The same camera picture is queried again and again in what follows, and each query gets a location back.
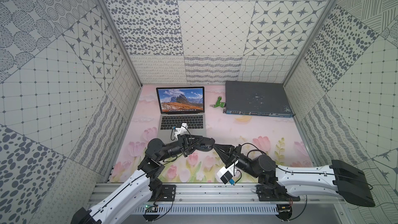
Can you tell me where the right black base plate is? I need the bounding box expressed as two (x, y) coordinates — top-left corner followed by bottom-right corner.
(256, 184), (301, 202)

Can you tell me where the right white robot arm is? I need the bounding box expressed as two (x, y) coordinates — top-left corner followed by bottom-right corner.
(214, 144), (375, 207)

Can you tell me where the black wireless mouse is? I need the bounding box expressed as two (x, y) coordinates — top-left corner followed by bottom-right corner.
(195, 138), (215, 152)

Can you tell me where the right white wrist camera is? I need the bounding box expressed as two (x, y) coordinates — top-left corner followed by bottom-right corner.
(216, 166), (237, 185)

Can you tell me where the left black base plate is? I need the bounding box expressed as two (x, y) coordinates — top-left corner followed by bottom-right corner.
(149, 184), (177, 202)

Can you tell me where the silver laptop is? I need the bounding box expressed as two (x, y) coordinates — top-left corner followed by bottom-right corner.
(156, 86), (206, 144)

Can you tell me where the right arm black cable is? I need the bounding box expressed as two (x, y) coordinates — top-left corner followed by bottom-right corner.
(233, 142), (374, 190)

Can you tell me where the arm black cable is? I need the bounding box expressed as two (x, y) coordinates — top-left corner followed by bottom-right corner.
(136, 124), (193, 175)
(233, 142), (374, 190)

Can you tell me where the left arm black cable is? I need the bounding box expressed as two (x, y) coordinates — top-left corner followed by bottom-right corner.
(136, 124), (193, 175)

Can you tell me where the green connector plug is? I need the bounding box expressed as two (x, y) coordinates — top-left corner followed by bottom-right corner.
(210, 96), (226, 108)

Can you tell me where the pink floral table mat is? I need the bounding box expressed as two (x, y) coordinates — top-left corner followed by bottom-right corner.
(110, 85), (313, 183)

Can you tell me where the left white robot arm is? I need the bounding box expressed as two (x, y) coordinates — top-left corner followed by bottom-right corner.
(71, 135), (215, 224)

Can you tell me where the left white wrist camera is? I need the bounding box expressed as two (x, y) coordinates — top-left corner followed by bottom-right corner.
(174, 122), (189, 138)

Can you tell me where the aluminium mounting rail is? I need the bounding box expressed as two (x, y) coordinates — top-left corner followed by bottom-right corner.
(131, 183), (344, 216)

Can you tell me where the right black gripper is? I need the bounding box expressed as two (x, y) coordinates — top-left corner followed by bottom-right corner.
(212, 143), (260, 179)

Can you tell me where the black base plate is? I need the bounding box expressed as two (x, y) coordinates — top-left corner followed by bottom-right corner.
(149, 184), (177, 202)
(256, 184), (301, 202)

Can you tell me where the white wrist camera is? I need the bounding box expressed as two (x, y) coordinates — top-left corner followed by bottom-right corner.
(174, 122), (189, 138)
(216, 166), (237, 185)

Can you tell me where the grey network switch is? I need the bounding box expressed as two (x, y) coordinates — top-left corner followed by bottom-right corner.
(225, 81), (295, 118)

